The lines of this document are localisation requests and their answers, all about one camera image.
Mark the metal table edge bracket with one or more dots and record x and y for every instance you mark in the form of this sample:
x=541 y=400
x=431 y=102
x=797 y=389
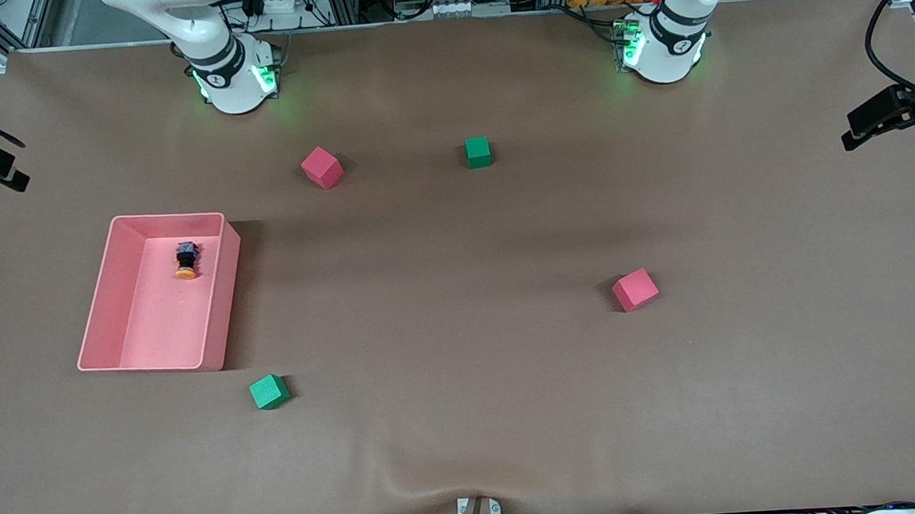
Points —
x=494 y=511

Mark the white terminal block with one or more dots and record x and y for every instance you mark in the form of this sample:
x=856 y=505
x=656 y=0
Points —
x=446 y=8

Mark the pink foam cube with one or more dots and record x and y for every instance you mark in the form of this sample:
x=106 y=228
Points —
x=634 y=291
x=321 y=168

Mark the pink plastic bin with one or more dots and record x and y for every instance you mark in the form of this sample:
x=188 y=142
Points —
x=168 y=322

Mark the orange capped black button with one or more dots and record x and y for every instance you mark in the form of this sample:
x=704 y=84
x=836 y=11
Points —
x=186 y=258

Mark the brown table cover sheet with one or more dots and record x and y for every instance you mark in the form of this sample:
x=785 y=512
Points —
x=464 y=368

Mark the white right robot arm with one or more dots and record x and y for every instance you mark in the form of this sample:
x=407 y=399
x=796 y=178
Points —
x=229 y=88

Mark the green foam cube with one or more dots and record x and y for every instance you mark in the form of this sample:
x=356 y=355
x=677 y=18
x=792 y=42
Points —
x=268 y=392
x=478 y=152

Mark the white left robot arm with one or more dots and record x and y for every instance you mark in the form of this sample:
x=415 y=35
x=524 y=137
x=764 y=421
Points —
x=671 y=49

